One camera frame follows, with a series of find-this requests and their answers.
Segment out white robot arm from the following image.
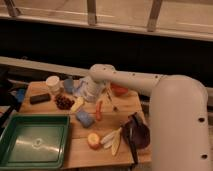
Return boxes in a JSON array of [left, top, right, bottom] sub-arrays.
[[77, 64, 213, 171]]

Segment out bunch of dark grapes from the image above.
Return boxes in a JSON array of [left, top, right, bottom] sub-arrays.
[[55, 94, 74, 110]]

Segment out black rectangular block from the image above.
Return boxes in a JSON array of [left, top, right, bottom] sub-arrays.
[[30, 93, 51, 104]]

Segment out orange bowl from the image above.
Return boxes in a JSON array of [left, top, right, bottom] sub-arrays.
[[110, 83, 128, 97]]

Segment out light blue cloth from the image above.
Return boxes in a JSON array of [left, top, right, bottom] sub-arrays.
[[73, 81, 83, 97]]

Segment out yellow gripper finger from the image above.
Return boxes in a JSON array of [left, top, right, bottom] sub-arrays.
[[71, 97, 84, 113]]

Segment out blue cup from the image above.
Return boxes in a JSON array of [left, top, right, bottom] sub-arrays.
[[63, 78, 74, 94]]

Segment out green plastic tray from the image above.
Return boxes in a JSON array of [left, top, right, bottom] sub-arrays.
[[0, 114, 70, 171]]

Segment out yellow orange fruit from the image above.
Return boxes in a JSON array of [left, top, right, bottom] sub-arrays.
[[87, 133, 100, 150]]

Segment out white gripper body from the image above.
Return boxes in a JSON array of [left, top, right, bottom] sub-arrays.
[[79, 76, 105, 102]]

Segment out wooden cutting board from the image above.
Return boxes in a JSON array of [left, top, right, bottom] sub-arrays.
[[20, 81, 146, 170]]

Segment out white plastic cup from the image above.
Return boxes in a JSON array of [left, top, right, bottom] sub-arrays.
[[45, 76, 60, 95]]

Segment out black spatula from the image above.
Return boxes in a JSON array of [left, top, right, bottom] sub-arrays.
[[129, 113, 143, 164]]

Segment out orange carrot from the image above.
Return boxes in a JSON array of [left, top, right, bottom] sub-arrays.
[[95, 100, 103, 121]]

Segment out blue object at left edge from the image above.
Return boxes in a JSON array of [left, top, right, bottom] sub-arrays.
[[15, 89, 26, 103]]

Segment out dark purple bowl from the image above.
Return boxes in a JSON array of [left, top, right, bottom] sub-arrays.
[[122, 120, 150, 149]]

